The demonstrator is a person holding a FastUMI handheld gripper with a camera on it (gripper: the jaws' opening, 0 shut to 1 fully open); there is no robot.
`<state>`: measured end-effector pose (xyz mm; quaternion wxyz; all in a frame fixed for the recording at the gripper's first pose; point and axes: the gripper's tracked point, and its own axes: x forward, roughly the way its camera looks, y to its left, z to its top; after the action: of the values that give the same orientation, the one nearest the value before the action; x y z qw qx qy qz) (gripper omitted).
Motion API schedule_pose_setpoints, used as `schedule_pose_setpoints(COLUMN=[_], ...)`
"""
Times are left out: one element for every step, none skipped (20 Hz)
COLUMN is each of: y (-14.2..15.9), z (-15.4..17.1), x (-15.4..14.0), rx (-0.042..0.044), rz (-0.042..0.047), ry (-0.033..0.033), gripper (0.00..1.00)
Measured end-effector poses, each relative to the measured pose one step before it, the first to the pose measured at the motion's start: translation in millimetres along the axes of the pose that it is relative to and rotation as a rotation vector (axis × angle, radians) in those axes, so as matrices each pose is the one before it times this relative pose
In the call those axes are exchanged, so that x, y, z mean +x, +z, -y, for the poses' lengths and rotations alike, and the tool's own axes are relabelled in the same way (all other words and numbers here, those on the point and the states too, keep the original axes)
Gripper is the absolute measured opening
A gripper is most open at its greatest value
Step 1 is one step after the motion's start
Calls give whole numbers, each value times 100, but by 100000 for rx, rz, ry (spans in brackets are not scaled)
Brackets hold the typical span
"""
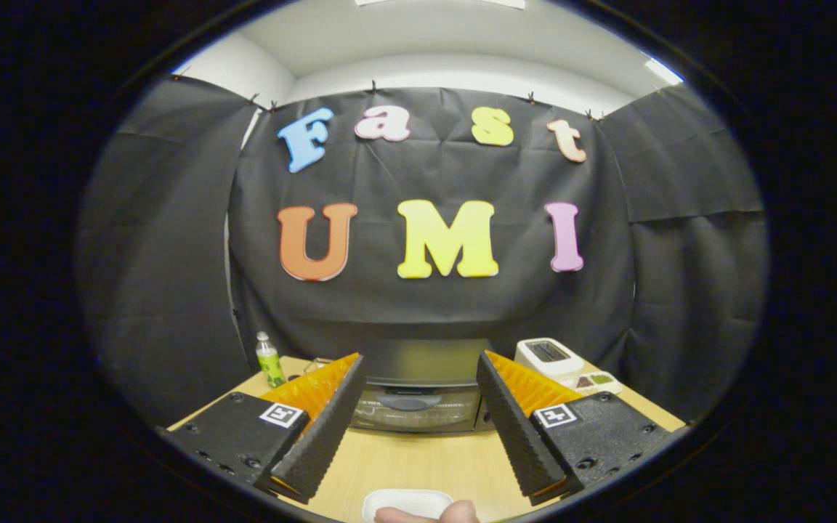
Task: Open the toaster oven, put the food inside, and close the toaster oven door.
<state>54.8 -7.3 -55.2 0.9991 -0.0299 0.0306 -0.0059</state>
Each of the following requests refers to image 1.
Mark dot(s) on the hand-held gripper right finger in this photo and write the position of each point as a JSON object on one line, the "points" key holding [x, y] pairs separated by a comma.
{"points": [[513, 428]]}

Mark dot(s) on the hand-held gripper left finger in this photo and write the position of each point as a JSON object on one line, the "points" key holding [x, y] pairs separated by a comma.
{"points": [[324, 436]]}

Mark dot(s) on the black toaster oven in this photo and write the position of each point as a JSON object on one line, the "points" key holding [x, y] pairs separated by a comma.
{"points": [[418, 407]]}

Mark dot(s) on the white toaster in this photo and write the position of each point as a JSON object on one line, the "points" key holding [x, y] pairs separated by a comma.
{"points": [[546, 354]]}

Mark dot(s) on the clear glass container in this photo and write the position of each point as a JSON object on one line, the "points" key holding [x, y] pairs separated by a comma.
{"points": [[317, 365]]}

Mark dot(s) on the green label plastic bottle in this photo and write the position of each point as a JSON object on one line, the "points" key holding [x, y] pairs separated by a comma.
{"points": [[270, 367]]}

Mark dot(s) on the white compartment tray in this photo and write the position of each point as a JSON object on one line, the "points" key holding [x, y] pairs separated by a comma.
{"points": [[600, 381]]}

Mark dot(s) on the white plate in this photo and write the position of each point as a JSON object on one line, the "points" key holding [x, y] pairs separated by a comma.
{"points": [[404, 500]]}

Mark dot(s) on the small ceiling light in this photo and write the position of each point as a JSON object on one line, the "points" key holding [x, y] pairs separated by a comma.
{"points": [[664, 71]]}

